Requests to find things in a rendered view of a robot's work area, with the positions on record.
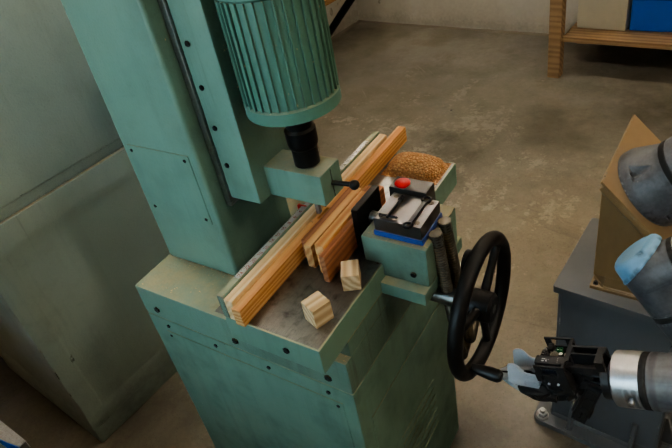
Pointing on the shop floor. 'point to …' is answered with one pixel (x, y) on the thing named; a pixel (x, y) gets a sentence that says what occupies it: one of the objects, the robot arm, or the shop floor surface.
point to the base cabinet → (315, 415)
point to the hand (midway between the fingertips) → (506, 375)
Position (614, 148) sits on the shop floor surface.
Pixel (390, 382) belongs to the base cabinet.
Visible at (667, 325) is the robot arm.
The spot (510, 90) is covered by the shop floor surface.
